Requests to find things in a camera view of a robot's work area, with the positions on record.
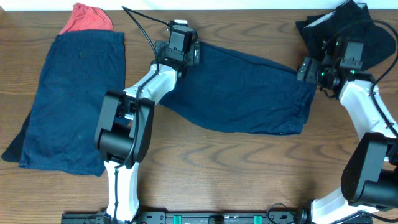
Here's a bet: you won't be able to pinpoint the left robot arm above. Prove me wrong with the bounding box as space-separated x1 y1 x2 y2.
94 20 200 223

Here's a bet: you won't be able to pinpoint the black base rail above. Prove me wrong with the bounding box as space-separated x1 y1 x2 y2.
61 203 374 224

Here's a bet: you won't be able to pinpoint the black folded shorts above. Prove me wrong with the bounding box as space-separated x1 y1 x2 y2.
295 1 396 70

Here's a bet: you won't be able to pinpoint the red orange garment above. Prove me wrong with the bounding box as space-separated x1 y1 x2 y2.
59 3 114 35

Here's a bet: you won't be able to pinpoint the navy blue shorts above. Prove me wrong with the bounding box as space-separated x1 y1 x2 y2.
1 30 126 176
160 42 317 135

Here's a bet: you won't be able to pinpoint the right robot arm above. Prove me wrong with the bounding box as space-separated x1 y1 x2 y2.
295 38 397 223

